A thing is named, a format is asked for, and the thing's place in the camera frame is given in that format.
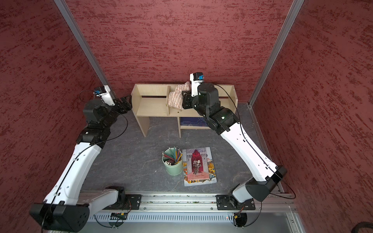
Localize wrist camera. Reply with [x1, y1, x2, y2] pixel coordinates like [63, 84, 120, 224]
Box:
[94, 85, 115, 106]
[189, 72, 204, 97]

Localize aluminium mounting rail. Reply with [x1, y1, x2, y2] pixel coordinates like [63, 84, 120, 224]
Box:
[77, 189, 297, 215]

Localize dark blue book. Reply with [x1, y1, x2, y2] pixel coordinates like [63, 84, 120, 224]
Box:
[180, 117, 208, 127]

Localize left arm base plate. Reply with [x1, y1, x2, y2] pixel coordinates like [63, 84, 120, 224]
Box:
[104, 194, 142, 210]

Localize colourful illustrated book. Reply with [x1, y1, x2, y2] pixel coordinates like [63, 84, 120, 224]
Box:
[182, 147, 217, 187]

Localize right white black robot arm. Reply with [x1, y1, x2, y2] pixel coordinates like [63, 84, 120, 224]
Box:
[183, 81, 287, 203]

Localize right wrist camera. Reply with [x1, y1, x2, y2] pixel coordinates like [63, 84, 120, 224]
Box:
[189, 72, 204, 97]

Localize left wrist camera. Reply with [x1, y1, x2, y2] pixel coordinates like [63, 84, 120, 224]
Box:
[94, 85, 115, 106]

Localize coloured pencils bundle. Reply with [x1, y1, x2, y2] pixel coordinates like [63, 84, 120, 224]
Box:
[162, 147, 182, 166]

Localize light wooden bookshelf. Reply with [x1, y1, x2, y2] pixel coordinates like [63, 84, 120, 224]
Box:
[132, 84, 240, 136]

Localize fluffy beige pink cloth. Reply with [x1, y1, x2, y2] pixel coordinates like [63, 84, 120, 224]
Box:
[167, 82, 191, 111]

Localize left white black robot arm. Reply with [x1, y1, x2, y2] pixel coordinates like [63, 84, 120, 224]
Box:
[29, 95, 132, 233]

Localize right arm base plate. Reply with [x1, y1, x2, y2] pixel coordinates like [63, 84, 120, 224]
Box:
[215, 194, 255, 211]

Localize green pencil cup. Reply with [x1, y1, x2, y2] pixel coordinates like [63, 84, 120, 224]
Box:
[163, 161, 183, 176]

